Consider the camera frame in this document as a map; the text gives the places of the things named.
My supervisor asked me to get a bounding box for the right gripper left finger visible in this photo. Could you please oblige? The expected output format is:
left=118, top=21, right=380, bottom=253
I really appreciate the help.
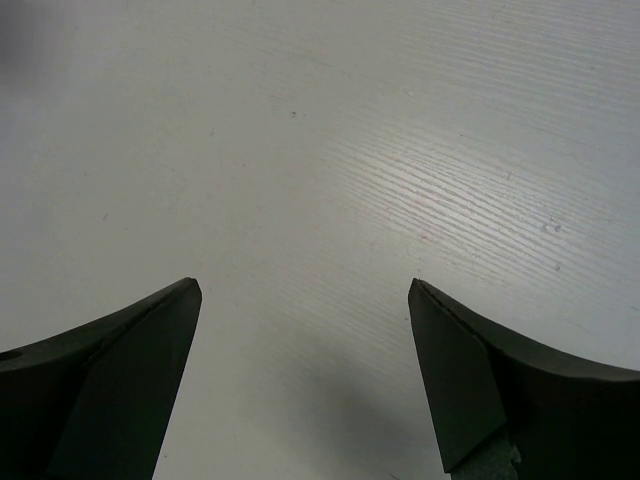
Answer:
left=1, top=278, right=201, bottom=479

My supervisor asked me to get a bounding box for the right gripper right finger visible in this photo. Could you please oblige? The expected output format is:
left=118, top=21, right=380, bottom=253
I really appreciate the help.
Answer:
left=408, top=279, right=639, bottom=479

